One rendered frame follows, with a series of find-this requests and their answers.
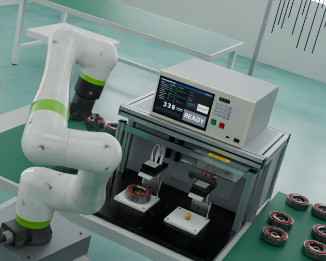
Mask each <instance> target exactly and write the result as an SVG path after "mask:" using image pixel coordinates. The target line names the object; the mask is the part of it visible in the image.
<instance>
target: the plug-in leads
mask: <svg viewBox="0 0 326 261"><path fill-rule="evenodd" d="M157 145H158V149H157V153H156V156H155V159H154V160H155V161H154V162H156V163H157V162H159V164H161V165H162V162H163V160H164V155H165V149H164V154H163V148H164V146H163V148H162V146H161V148H160V145H159V144H157ZM157 145H156V146H157ZM156 146H155V147H156ZM155 147H154V148H153V151H154V149H155ZM161 150H162V154H163V155H161V157H159V156H160V152H161ZM153 151H152V154H151V161H153Z"/></svg>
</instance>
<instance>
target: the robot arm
mask: <svg viewBox="0 0 326 261"><path fill-rule="evenodd" d="M117 61H118V53H117V50H116V48H115V46H114V45H113V44H112V43H110V42H108V41H105V40H101V39H98V38H94V37H91V36H88V35H85V34H82V33H80V32H78V31H76V30H74V29H72V28H70V27H65V26H62V27H58V28H56V29H55V30H53V31H52V32H51V34H50V35H49V38H48V47H47V57H46V62H45V67H44V70H43V74H42V78H41V81H40V84H39V87H38V90H37V92H36V95H35V97H34V99H33V101H32V103H31V105H30V112H29V115H28V118H27V121H26V125H25V128H24V132H23V136H22V140H21V147H22V151H23V153H24V155H25V156H26V157H27V159H29V160H30V161H31V162H33V163H35V164H39V165H50V166H63V167H68V168H73V169H77V170H79V171H78V174H77V175H72V174H68V173H63V172H59V171H55V170H52V169H49V168H44V167H31V168H28V169H26V170H24V171H23V172H22V174H21V179H20V184H19V190H18V197H17V203H16V219H13V220H10V221H7V222H3V223H2V225H1V227H0V243H2V242H3V243H4V244H10V245H11V246H12V247H15V248H16V249H20V248H22V247H23V245H29V246H39V245H44V244H46V243H48V242H49V241H50V240H51V238H52V233H53V232H52V229H51V226H50V223H51V219H52V217H53V213H54V211H55V210H56V211H63V212H69V213H75V214H81V215H91V214H94V213H96V212H98V211H99V210H100V209H101V208H102V206H103V205H104V203H105V199H106V185H107V182H108V180H109V178H110V176H111V174H112V173H113V172H114V171H115V170H116V169H117V168H118V166H119V164H120V162H121V160H122V148H121V145H120V143H119V142H118V140H117V139H116V138H115V137H113V136H112V135H110V134H107V133H103V132H99V124H98V119H99V113H98V111H96V112H92V109H93V106H94V104H95V101H96V100H98V99H99V98H100V96H101V93H102V91H103V89H104V86H105V84H106V81H107V79H108V76H109V75H110V73H111V71H112V70H113V68H114V67H115V66H116V64H117ZM76 64H78V65H81V66H82V69H81V72H80V74H79V77H78V79H77V82H76V85H75V88H74V90H75V94H74V96H73V99H72V101H71V103H70V91H71V83H72V77H73V72H74V68H75V65H76ZM91 115H92V116H93V118H94V125H95V132H93V131H92V130H91V127H90V125H89V123H88V120H87V118H88V117H90V116H91ZM71 117H72V118H73V119H75V120H79V121H83V120H84V122H85V125H86V127H87V130H88V131H83V130H77V129H69V128H67V126H68V120H69V118H71Z"/></svg>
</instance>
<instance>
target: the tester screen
mask: <svg viewBox="0 0 326 261"><path fill-rule="evenodd" d="M212 98H213V95H210V94H207V93H205V92H201V91H198V90H196V89H193V88H190V87H188V86H185V85H182V84H179V83H176V82H173V81H171V80H168V79H165V78H162V77H161V80H160V84H159V89H158V93H157V98H156V102H155V107H156V106H159V107H162V108H165V109H167V110H170V111H173V112H176V113H178V114H180V115H181V116H180V118H178V117H176V116H173V115H171V114H168V113H165V112H163V111H160V110H157V109H155V107H154V111H157V112H160V113H162V114H165V115H168V116H170V117H173V118H175V119H178V120H181V121H183V122H186V123H189V122H187V121H184V120H182V117H183V113H184V109H186V110H189V111H192V112H195V113H197V114H200V115H203V116H205V117H208V114H205V113H203V112H200V111H197V110H194V109H191V108H188V107H186V102H187V100H189V101H192V102H194V103H198V104H200V105H203V106H206V107H209V109H210V105H211V101H212ZM164 101H165V102H168V103H171V104H173V105H176V108H175V111H174V110H172V109H169V108H166V107H164V106H162V105H163V102H164ZM208 113H209V110H208ZM206 119H207V118H206ZM205 123H206V122H205ZM189 124H191V125H194V126H197V127H199V128H202V129H204V128H203V127H201V126H198V125H195V124H192V123H189ZM204 127H205V126H204Z"/></svg>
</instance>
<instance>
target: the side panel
mask: <svg viewBox="0 0 326 261"><path fill-rule="evenodd" d="M287 145H288V143H287V144H286V145H285V146H284V147H283V148H282V149H281V150H280V151H279V152H278V153H277V154H276V155H275V156H274V157H273V158H272V159H271V160H270V161H269V163H268V166H267V169H266V172H265V175H264V179H263V182H262V186H261V189H260V192H259V195H258V199H257V202H256V205H255V208H254V212H253V215H252V217H251V219H248V222H249V221H250V223H253V221H254V220H255V219H256V218H257V217H258V215H259V214H260V213H261V212H262V211H263V209H264V208H265V207H266V206H267V205H268V203H269V202H270V200H271V196H272V193H273V190H274V186H275V183H276V180H277V177H278V174H279V171H280V167H281V164H282V162H283V158H284V155H285V152H286V148H287Z"/></svg>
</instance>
